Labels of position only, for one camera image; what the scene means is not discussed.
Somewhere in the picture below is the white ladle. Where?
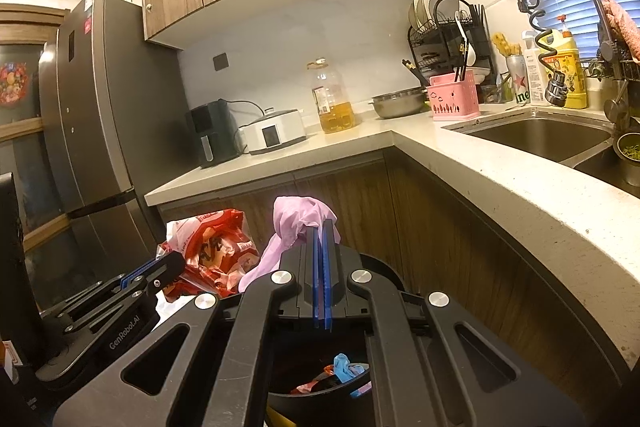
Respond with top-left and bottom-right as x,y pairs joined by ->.
455,11 -> 477,66

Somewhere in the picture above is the stainless steel bowl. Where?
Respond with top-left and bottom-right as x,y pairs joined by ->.
369,88 -> 430,118

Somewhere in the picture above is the red crumpled wrapper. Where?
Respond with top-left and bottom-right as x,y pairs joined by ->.
292,367 -> 336,395

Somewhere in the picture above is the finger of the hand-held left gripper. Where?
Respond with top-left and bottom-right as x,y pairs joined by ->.
62,252 -> 186,335
42,257 -> 171,323

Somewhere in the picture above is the black upright panel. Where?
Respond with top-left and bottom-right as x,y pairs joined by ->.
0,172 -> 51,373

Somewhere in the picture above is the black air fryer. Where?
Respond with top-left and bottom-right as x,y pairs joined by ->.
186,99 -> 241,168

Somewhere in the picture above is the white electric cooker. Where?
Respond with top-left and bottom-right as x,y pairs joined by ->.
239,107 -> 307,155

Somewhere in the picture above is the stainless steel sink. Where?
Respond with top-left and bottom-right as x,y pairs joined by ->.
442,109 -> 640,198

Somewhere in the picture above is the pink utensil holder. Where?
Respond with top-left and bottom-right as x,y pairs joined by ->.
426,71 -> 482,122

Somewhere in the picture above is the black wire dish rack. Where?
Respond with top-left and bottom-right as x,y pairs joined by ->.
407,0 -> 498,88

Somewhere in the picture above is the wire sink caddy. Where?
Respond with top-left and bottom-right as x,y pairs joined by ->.
590,57 -> 640,80

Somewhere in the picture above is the blue crumpled wrapper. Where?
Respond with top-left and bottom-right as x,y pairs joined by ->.
332,353 -> 368,383

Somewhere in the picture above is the clear cooking oil bottle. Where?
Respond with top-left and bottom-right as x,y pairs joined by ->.
306,58 -> 360,134

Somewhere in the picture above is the colourful door decoration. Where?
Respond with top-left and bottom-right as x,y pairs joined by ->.
0,62 -> 30,108

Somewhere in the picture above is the grey power cable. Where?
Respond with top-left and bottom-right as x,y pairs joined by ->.
227,99 -> 266,115

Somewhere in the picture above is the grey steel refrigerator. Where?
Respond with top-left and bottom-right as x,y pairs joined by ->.
39,0 -> 193,268

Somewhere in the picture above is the black round trash bin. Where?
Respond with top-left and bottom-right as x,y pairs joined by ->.
220,252 -> 406,427

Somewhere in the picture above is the pink plastic bag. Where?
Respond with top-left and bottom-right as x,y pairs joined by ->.
239,196 -> 338,293

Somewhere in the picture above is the wooden framed glass door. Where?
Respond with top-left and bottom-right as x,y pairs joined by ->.
0,4 -> 71,253

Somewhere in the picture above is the yellow detergent bottle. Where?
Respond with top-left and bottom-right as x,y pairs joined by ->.
542,14 -> 588,109

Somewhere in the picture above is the green silver drink can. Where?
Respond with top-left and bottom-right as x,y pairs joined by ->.
506,54 -> 531,104

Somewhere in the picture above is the pink dish cloth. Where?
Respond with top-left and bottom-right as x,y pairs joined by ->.
601,0 -> 640,60

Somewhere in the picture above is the white plastic bottle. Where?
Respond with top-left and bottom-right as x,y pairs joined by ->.
521,29 -> 551,105

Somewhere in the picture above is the black spiral faucet sprayer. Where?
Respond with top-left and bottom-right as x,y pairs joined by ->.
520,0 -> 568,106

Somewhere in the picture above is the steel sink strainer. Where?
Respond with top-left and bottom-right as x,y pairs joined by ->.
614,132 -> 640,185

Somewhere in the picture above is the red snack bag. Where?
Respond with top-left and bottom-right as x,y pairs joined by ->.
159,208 -> 261,303

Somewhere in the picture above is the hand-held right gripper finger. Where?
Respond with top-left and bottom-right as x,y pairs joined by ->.
322,219 -> 586,427
52,227 -> 323,427

